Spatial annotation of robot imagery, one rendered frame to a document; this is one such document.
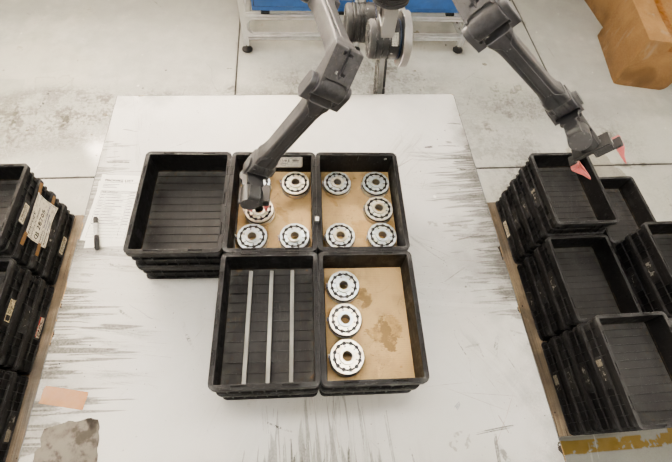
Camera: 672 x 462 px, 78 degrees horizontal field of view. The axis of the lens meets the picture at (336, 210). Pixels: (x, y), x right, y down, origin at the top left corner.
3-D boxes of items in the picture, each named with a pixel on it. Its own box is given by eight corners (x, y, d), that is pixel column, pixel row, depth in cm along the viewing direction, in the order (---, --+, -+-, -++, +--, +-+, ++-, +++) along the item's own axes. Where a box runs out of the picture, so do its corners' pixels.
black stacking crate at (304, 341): (228, 268, 139) (222, 253, 129) (316, 266, 142) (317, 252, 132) (215, 396, 119) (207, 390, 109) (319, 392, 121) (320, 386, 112)
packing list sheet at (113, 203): (97, 174, 168) (96, 174, 167) (156, 173, 170) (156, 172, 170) (77, 248, 151) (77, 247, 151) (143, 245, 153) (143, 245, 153)
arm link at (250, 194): (276, 162, 127) (250, 153, 123) (277, 192, 121) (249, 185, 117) (260, 183, 135) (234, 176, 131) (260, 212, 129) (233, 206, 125)
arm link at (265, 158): (351, 81, 100) (312, 63, 95) (352, 99, 97) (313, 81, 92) (272, 167, 131) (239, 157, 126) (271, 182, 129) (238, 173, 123)
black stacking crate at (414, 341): (317, 266, 142) (318, 252, 132) (402, 265, 144) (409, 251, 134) (320, 392, 121) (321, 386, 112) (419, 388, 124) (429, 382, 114)
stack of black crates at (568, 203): (493, 201, 241) (529, 153, 203) (542, 200, 244) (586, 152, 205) (513, 265, 221) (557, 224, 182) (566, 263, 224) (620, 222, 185)
